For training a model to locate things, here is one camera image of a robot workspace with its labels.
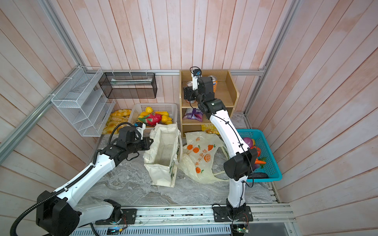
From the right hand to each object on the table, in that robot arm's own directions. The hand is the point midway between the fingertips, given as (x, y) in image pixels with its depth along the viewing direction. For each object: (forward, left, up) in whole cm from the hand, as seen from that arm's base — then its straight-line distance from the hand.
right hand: (189, 86), depth 77 cm
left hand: (-23, +20, -22) cm, 37 cm away
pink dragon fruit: (+4, +28, -32) cm, 42 cm away
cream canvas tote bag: (-19, +17, -40) cm, 48 cm away
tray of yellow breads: (+8, +57, -34) cm, 67 cm away
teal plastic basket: (-30, -48, -34) cm, 66 cm away
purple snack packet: (0, -3, -20) cm, 21 cm away
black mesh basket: (+24, +45, -16) cm, 53 cm away
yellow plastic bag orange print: (-23, -5, -37) cm, 44 cm away
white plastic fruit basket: (+16, +41, -33) cm, 55 cm away
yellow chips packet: (+1, -15, -37) cm, 40 cm away
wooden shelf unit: (+8, -23, -10) cm, 26 cm away
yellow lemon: (+15, +32, -32) cm, 47 cm away
